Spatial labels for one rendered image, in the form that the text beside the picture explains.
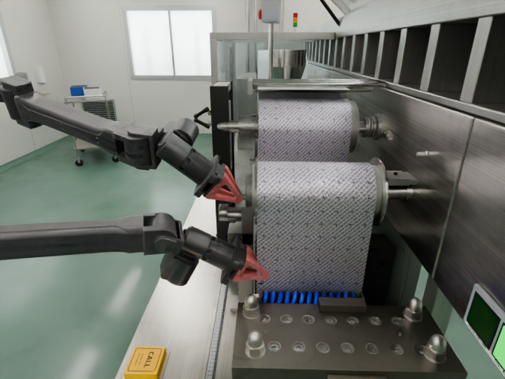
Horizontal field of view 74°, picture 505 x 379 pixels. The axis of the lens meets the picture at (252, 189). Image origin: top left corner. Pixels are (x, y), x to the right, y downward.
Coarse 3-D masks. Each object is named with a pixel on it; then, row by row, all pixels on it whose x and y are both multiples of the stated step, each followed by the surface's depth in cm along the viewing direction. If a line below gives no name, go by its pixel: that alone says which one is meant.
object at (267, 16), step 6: (264, 0) 104; (270, 0) 104; (276, 0) 103; (264, 6) 105; (270, 6) 104; (276, 6) 104; (264, 12) 105; (270, 12) 105; (276, 12) 104; (264, 18) 106; (270, 18) 106; (276, 18) 105
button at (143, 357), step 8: (136, 352) 73; (144, 352) 73; (152, 352) 73; (160, 352) 73; (136, 360) 71; (144, 360) 71; (152, 360) 71; (160, 360) 71; (128, 368) 69; (136, 368) 69; (144, 368) 69; (152, 368) 69; (160, 368) 70; (128, 376) 68; (136, 376) 68; (144, 376) 68; (152, 376) 68
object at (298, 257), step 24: (264, 240) 70; (288, 240) 70; (312, 240) 70; (336, 240) 70; (360, 240) 69; (264, 264) 72; (288, 264) 72; (312, 264) 72; (336, 264) 72; (360, 264) 72; (264, 288) 75; (288, 288) 75; (312, 288) 75; (336, 288) 74; (360, 288) 74
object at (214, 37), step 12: (216, 36) 149; (228, 36) 148; (240, 36) 148; (252, 36) 148; (264, 36) 148; (276, 36) 148; (288, 36) 148; (300, 36) 148; (312, 36) 148; (324, 36) 147; (216, 48) 152; (216, 60) 152; (216, 72) 154
